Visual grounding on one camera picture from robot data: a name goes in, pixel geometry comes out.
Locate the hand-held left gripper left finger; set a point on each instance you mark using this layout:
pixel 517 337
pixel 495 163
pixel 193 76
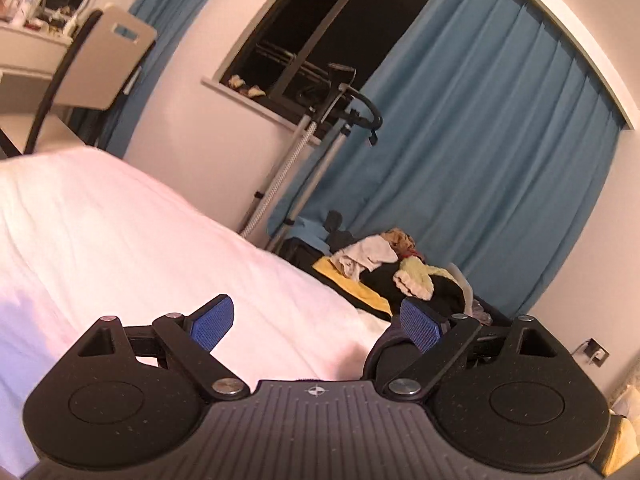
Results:
pixel 212 322

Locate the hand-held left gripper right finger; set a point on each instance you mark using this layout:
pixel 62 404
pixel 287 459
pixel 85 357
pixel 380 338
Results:
pixel 422 325

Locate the pale yellow cloth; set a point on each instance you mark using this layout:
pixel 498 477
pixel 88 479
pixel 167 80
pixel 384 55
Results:
pixel 415 280

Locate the yellow towel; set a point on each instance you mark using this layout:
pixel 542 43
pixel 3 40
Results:
pixel 360 292

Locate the brown patterned cloth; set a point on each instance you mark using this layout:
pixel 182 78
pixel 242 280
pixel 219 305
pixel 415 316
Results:
pixel 400 241

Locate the white grey cloth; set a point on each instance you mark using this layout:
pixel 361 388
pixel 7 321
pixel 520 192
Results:
pixel 365 255

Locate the white pink bed blanket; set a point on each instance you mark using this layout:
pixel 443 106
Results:
pixel 125 240

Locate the blue cloth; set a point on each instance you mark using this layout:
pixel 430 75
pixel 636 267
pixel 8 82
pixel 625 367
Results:
pixel 307 232

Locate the dark grey object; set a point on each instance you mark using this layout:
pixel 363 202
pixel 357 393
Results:
pixel 335 227

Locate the wide blue curtain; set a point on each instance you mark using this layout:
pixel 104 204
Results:
pixel 475 135

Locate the garment steamer stand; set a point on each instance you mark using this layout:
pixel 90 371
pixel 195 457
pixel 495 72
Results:
pixel 320 125

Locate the yellow pillow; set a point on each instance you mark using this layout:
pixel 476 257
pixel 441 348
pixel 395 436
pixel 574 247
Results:
pixel 622 445

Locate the small cloths on sill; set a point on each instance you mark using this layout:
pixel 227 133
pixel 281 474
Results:
pixel 247 87

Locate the beige black chair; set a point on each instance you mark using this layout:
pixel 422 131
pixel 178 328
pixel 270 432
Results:
pixel 100 60

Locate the narrow blue curtain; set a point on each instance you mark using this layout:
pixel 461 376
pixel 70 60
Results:
pixel 165 10

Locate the dark window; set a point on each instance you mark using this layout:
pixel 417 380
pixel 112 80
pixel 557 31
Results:
pixel 310 20

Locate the white dressing desk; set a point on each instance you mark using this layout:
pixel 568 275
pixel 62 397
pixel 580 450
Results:
pixel 30 55

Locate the wall socket with charger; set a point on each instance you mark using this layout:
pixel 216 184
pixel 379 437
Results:
pixel 596 351

